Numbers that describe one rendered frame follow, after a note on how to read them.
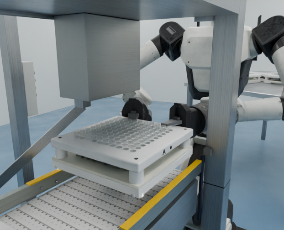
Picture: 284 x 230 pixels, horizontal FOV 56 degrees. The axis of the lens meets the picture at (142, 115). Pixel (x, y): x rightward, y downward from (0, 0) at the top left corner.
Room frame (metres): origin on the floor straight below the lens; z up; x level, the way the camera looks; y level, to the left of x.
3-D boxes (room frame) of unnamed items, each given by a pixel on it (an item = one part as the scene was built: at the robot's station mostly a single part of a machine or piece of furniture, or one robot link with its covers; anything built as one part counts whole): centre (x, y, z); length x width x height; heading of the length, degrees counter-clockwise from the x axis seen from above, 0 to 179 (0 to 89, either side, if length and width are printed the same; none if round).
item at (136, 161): (0.60, 0.04, 0.96); 0.25 x 0.24 x 0.02; 56
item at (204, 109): (0.74, -0.14, 0.96); 0.12 x 0.10 x 0.13; 138
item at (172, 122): (0.68, -0.08, 0.98); 0.06 x 0.03 x 0.02; 138
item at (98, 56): (0.74, 0.11, 1.14); 0.22 x 0.11 x 0.20; 146
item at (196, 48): (1.17, -0.34, 1.12); 0.34 x 0.30 x 0.36; 56
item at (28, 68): (1.31, 0.60, 0.97); 0.17 x 0.06 x 0.26; 56
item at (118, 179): (0.61, 0.04, 0.91); 0.24 x 0.24 x 0.02; 56
